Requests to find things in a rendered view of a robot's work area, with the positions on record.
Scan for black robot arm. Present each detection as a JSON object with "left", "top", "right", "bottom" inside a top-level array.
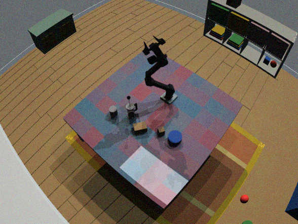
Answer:
[{"left": 144, "top": 52, "right": 175, "bottom": 100}]

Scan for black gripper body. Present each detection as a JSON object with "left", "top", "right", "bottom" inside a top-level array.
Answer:
[{"left": 143, "top": 38, "right": 166, "bottom": 55}]

